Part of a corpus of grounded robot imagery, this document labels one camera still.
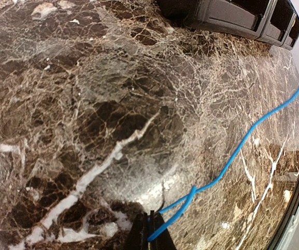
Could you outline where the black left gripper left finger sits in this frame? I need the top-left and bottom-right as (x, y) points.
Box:
(123, 213), (149, 250)

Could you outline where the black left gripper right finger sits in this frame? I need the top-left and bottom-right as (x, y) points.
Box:
(149, 210), (175, 250)

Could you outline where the black three-compartment tray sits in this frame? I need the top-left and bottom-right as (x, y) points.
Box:
(157, 0), (299, 50)

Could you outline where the black curved front rail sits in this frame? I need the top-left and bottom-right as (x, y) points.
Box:
(266, 118), (299, 250)

